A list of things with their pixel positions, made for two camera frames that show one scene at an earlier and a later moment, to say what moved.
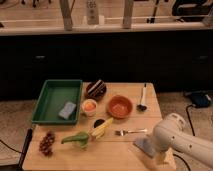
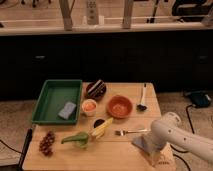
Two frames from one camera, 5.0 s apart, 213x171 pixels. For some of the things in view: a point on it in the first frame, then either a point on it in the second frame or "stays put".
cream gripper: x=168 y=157 -> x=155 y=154
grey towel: x=146 y=145 stays put
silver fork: x=124 y=132 stays put
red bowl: x=119 y=107 stays put
